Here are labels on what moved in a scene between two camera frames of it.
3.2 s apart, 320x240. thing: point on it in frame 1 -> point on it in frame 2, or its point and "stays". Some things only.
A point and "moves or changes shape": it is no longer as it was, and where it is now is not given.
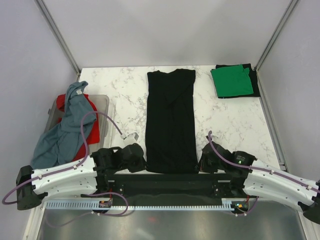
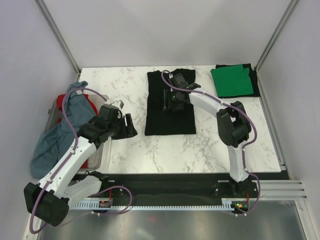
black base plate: (168, 187) stays
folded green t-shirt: (232, 80) stays
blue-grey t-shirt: (60, 143) stays
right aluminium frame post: (290, 8) stays
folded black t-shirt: (254, 81) stays
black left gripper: (141, 166) -> (127, 131)
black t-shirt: (171, 123) moves or changes shape
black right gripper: (202, 166) -> (176, 107)
